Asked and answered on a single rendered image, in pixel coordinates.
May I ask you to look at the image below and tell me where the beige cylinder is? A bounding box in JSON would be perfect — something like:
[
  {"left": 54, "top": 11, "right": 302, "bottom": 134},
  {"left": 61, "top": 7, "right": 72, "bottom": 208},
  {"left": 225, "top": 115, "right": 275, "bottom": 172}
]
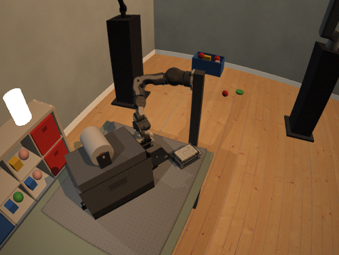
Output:
[{"left": 80, "top": 126, "right": 114, "bottom": 166}]

